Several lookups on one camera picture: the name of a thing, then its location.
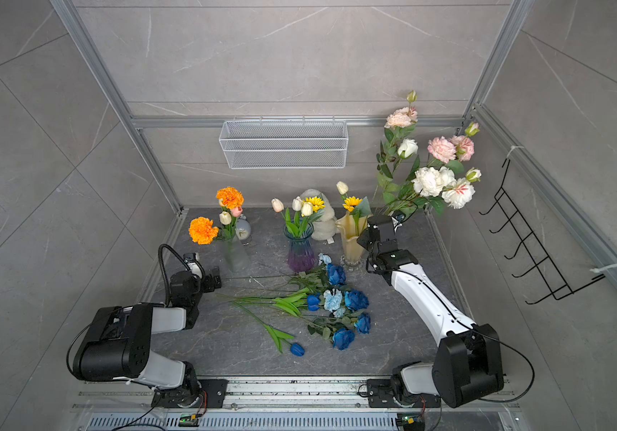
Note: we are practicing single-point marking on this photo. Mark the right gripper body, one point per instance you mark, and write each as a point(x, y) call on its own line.
point(364, 241)

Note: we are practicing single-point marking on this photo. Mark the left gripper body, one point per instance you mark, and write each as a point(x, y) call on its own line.
point(206, 284)

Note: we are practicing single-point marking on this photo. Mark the cream wavy glass vase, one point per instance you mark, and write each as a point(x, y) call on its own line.
point(350, 230)

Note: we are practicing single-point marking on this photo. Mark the blue rose vase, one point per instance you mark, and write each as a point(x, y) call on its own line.
point(323, 276)

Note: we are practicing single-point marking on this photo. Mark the blue rose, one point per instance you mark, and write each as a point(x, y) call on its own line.
point(356, 300)
point(340, 336)

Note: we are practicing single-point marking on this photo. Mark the blue rose low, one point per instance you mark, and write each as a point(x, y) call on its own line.
point(363, 324)

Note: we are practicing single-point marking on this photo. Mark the blue tulip vase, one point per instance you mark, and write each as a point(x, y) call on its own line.
point(281, 339)
point(293, 304)

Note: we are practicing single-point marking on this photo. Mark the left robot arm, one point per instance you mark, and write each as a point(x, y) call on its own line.
point(115, 346)

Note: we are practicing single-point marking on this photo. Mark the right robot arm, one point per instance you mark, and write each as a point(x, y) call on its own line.
point(468, 364)

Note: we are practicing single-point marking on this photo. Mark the clear glass vase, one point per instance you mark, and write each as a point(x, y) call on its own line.
point(235, 255)

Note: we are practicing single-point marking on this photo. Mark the yellow sunflower centre vase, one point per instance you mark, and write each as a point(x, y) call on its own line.
point(316, 203)

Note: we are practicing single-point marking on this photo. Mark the blue purple ribbed vase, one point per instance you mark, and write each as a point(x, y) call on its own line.
point(301, 256)

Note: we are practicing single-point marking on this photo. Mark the orange marigold lower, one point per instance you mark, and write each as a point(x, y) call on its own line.
point(202, 231)

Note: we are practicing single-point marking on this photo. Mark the orange marigold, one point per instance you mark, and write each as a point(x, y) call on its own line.
point(230, 198)
point(202, 231)

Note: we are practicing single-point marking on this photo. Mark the small blue alarm clock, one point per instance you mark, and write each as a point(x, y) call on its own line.
point(243, 230)

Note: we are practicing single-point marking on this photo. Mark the orange marigold upper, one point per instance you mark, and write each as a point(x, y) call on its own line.
point(230, 198)

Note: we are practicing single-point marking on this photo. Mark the white rose cluster right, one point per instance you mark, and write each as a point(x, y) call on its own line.
point(441, 186)

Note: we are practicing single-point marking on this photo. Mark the pink carnation pair right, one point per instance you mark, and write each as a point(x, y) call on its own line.
point(460, 148)

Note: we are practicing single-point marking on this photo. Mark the peach carnation top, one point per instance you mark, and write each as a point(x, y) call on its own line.
point(402, 118)

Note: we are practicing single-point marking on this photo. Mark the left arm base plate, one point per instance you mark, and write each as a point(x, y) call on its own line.
point(207, 393)

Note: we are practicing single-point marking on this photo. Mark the white wire wall basket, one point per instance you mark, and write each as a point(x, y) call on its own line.
point(284, 144)

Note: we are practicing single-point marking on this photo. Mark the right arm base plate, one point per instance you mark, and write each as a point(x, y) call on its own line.
point(381, 394)

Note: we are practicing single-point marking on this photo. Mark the black wire hook rack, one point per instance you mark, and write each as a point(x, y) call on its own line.
point(531, 244)

